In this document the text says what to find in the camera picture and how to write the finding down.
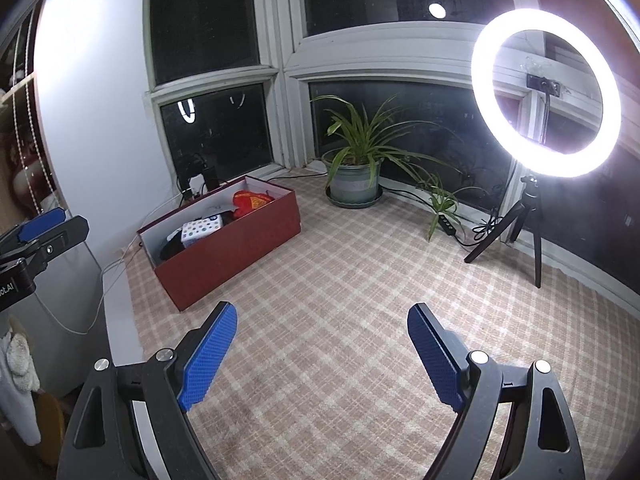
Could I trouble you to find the white bead string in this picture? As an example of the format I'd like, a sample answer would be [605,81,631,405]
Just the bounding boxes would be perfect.
[12,7,56,213]

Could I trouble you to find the orange round object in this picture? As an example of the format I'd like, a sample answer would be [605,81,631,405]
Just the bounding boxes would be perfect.
[34,392,67,467]

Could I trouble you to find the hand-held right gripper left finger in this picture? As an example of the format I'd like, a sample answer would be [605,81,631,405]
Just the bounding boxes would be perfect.
[55,301,238,480]

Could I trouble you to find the red cloth bag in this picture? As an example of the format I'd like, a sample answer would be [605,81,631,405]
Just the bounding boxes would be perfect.
[232,190,276,220]

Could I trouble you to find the small green plant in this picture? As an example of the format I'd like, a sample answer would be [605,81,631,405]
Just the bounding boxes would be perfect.
[415,170,488,243]

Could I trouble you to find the black tripod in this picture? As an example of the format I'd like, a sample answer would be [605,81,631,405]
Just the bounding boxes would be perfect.
[464,175,546,289]

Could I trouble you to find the patterned tissue pack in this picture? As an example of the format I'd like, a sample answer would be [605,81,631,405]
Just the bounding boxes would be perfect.
[181,215,224,250]

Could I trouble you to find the black power adapter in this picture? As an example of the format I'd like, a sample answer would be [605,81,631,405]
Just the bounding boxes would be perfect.
[177,152,221,201]

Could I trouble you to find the person's left hand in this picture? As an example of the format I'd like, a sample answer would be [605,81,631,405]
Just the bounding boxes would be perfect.
[6,332,41,393]

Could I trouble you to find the white window frame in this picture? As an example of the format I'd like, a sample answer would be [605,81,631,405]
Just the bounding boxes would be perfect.
[145,0,640,271]

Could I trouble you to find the checked beige mat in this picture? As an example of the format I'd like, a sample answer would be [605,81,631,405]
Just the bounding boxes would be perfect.
[102,192,640,480]

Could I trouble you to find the large potted plant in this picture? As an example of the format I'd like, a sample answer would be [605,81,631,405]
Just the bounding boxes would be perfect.
[310,92,466,209]

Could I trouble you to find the dark red cardboard box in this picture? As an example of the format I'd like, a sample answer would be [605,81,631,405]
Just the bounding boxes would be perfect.
[137,175,302,312]

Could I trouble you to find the black cable with inline switch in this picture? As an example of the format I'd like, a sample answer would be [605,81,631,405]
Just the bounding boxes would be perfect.
[380,187,506,248]

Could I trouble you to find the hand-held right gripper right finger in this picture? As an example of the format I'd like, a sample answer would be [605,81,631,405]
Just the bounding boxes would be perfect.
[407,302,586,480]

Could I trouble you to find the black knit glove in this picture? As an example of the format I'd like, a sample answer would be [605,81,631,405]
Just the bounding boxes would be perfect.
[159,230,187,262]

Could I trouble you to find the wooden shelf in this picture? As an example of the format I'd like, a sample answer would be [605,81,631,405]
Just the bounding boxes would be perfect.
[0,0,51,241]

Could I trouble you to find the white cable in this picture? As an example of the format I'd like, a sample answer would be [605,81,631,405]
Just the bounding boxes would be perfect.
[37,230,151,336]

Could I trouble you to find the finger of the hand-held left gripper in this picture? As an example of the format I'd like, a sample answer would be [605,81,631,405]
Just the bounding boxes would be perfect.
[0,207,68,261]
[20,215,91,273]

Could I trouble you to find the ring light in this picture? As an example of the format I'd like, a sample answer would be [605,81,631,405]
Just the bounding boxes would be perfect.
[471,7,623,179]

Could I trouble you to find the black power cable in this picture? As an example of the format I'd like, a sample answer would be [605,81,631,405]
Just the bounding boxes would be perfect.
[265,170,326,183]

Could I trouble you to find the phone holder on gooseneck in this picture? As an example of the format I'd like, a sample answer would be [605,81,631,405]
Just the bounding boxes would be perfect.
[525,72,565,148]

